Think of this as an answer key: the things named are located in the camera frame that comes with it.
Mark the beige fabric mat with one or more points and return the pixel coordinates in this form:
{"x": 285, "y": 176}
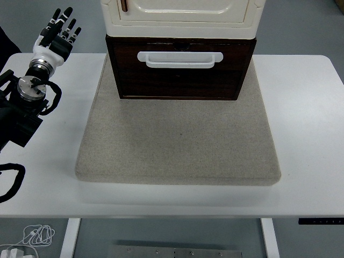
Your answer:
{"x": 174, "y": 139}

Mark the cream cabinet door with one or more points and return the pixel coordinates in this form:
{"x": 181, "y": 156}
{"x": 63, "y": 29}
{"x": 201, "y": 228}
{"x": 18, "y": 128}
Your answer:
{"x": 182, "y": 16}

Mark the dark brown wooden drawer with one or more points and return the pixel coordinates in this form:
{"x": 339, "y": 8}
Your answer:
{"x": 236, "y": 56}

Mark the black table control panel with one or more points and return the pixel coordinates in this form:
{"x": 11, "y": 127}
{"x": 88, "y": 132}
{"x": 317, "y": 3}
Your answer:
{"x": 319, "y": 221}

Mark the cream cabinet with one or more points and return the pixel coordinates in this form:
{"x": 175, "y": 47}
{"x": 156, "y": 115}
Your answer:
{"x": 182, "y": 31}

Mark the dark background object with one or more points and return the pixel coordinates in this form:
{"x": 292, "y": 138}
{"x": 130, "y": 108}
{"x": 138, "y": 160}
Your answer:
{"x": 6, "y": 51}

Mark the white charger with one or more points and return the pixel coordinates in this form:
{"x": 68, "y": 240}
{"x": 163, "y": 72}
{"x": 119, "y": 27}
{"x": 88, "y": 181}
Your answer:
{"x": 13, "y": 253}

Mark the dark brown drawer housing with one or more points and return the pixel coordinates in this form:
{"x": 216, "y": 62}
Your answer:
{"x": 180, "y": 86}

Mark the brown cardboard box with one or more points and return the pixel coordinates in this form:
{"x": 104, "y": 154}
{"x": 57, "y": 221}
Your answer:
{"x": 340, "y": 1}

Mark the white table leg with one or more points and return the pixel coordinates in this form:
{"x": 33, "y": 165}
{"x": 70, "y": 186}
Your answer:
{"x": 270, "y": 236}
{"x": 70, "y": 236}

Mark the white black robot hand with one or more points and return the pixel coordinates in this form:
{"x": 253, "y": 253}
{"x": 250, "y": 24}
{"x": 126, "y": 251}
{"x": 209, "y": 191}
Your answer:
{"x": 49, "y": 55}

